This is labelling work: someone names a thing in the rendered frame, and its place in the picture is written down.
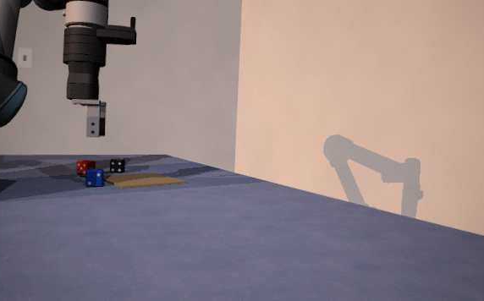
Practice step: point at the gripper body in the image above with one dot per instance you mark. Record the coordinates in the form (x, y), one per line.
(84, 45)

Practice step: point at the black die with white pips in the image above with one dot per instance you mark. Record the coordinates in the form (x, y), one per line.
(117, 165)

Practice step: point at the blue die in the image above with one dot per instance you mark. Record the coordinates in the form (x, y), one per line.
(94, 178)

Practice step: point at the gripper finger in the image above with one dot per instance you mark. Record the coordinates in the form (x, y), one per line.
(93, 116)
(103, 118)

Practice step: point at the red die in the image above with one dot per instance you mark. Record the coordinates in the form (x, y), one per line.
(83, 166)

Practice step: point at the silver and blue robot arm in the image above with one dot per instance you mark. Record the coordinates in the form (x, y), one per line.
(12, 91)

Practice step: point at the tan flat mat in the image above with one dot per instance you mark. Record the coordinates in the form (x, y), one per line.
(125, 181)

